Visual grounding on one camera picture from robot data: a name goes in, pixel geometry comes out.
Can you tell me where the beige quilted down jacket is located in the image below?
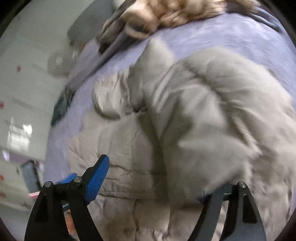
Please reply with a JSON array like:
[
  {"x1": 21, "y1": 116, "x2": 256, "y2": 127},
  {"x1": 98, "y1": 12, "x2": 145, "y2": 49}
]
[{"x1": 68, "y1": 39, "x2": 295, "y2": 240}]

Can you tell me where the dark green folded garment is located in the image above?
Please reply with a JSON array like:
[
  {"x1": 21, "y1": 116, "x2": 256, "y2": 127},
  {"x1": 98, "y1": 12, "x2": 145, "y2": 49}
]
[{"x1": 51, "y1": 87, "x2": 75, "y2": 127}]

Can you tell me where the white wardrobe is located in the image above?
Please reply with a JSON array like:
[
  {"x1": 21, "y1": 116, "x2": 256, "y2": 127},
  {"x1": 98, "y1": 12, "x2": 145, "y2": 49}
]
[{"x1": 1, "y1": 35, "x2": 66, "y2": 211}]

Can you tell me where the white electric fan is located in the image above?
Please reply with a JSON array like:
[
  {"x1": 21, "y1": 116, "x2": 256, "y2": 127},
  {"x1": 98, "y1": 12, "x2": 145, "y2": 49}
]
[{"x1": 47, "y1": 47, "x2": 79, "y2": 77}]

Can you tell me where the lavender bed blanket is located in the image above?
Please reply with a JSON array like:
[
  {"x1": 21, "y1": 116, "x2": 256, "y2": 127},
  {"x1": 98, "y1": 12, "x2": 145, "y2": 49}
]
[{"x1": 43, "y1": 9, "x2": 295, "y2": 182}]

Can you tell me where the grey quilted headboard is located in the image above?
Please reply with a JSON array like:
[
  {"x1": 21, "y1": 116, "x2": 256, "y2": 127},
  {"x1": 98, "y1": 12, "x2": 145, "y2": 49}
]
[{"x1": 67, "y1": 0, "x2": 114, "y2": 43}]

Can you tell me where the grey brown crumpled garment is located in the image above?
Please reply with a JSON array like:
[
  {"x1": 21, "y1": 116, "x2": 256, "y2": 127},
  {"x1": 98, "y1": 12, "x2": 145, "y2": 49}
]
[{"x1": 96, "y1": 0, "x2": 135, "y2": 54}]

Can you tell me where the cream striped knit garment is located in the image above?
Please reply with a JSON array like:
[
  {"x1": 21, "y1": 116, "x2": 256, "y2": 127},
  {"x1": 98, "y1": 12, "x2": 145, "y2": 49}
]
[{"x1": 120, "y1": 0, "x2": 260, "y2": 39}]

